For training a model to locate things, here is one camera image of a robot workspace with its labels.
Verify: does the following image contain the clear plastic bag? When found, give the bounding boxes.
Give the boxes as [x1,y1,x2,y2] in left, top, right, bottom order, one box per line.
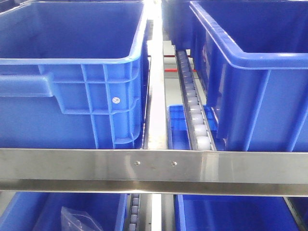
[61,206,103,231]

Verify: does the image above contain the steel shelf crossbar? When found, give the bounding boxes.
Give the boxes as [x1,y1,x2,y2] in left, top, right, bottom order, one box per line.
[0,149,308,196]

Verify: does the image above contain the large blue crate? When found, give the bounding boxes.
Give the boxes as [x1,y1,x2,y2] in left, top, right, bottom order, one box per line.
[0,1,149,149]
[162,0,308,152]

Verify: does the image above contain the blue bin lower left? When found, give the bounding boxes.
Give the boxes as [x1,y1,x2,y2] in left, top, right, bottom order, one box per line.
[0,192,127,231]

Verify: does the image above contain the blue bin behind rollers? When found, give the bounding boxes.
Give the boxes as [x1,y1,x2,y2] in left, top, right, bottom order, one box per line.
[167,104,225,151]

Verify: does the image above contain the large blue crate left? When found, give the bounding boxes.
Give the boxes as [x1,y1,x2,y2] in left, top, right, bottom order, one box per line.
[0,1,149,149]

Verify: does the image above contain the roller track rail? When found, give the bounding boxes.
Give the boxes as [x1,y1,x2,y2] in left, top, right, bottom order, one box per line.
[175,50,217,151]

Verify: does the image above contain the blue bin lower right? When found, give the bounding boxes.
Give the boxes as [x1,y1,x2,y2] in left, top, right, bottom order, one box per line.
[174,194,308,231]

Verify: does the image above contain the large blue crate right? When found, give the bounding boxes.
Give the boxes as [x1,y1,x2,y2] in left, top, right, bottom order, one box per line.
[162,0,308,152]

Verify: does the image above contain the white steel divider rail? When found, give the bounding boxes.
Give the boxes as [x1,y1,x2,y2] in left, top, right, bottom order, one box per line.
[144,0,167,150]

